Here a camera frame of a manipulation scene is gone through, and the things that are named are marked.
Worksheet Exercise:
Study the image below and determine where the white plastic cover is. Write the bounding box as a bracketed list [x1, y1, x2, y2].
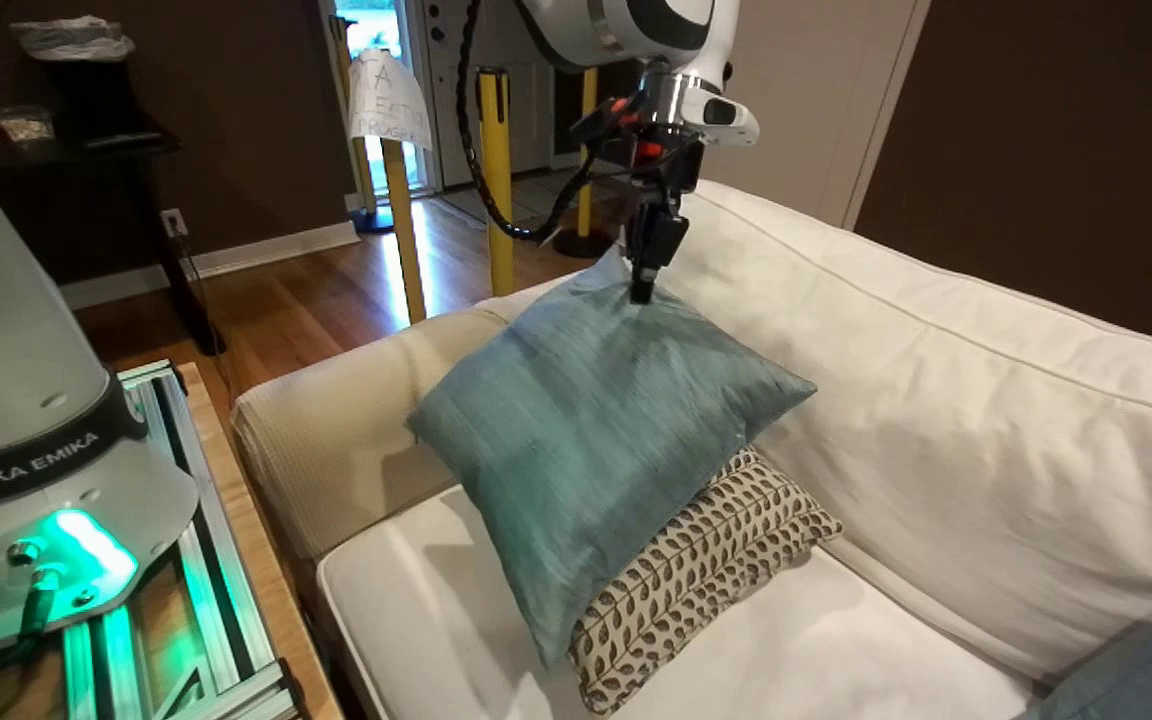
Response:
[341, 47, 437, 159]

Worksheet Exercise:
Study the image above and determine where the beige black leaf-pattern pillow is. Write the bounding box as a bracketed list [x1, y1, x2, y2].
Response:
[570, 442, 849, 720]

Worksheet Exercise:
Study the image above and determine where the white panel door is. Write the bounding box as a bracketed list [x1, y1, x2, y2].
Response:
[415, 0, 568, 193]

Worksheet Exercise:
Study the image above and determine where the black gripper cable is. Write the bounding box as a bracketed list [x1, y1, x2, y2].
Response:
[452, 0, 634, 246]

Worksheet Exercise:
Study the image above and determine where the wooden post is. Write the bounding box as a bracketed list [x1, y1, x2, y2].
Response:
[379, 130, 430, 327]

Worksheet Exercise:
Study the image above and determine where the teal pillow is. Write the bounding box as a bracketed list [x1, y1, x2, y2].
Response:
[1018, 574, 1152, 720]
[404, 243, 820, 671]

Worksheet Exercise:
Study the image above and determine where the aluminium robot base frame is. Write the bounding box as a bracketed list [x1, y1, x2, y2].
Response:
[0, 357, 305, 720]

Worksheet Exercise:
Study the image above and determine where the wooden table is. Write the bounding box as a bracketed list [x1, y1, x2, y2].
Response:
[173, 357, 346, 720]

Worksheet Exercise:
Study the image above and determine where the thin yellow post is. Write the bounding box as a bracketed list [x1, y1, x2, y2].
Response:
[546, 65, 624, 262]

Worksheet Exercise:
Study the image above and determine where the white crumpled cloth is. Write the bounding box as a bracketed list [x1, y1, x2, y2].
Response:
[9, 10, 141, 68]

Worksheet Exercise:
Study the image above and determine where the black side table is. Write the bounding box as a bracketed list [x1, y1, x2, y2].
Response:
[0, 110, 226, 359]

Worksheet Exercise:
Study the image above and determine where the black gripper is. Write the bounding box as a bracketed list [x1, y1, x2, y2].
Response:
[596, 107, 713, 306]

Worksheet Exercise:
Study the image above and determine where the black box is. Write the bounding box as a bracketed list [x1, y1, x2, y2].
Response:
[33, 55, 142, 138]

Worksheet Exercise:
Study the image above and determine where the white couch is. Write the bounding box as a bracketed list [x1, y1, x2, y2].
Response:
[226, 176, 1152, 720]

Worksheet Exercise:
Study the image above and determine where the thick yellow post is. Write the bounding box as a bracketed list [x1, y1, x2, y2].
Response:
[473, 68, 519, 299]

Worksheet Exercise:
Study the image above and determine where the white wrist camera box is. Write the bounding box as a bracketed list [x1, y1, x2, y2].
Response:
[692, 87, 765, 151]

